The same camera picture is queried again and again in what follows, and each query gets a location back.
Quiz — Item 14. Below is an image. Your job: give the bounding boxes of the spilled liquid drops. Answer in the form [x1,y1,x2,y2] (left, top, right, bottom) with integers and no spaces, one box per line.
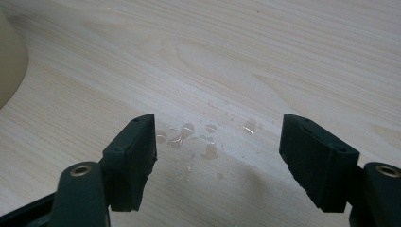
[156,118,263,183]

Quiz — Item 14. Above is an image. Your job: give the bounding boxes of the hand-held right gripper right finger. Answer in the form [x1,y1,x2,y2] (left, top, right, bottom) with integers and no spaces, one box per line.
[278,113,361,214]

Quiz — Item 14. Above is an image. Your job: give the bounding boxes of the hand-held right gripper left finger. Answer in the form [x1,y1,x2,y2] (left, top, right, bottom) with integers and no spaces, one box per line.
[102,113,158,213]

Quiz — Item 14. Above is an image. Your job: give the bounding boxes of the beige perforated strainer basin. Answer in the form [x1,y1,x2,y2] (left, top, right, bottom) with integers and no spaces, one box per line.
[0,9,29,111]

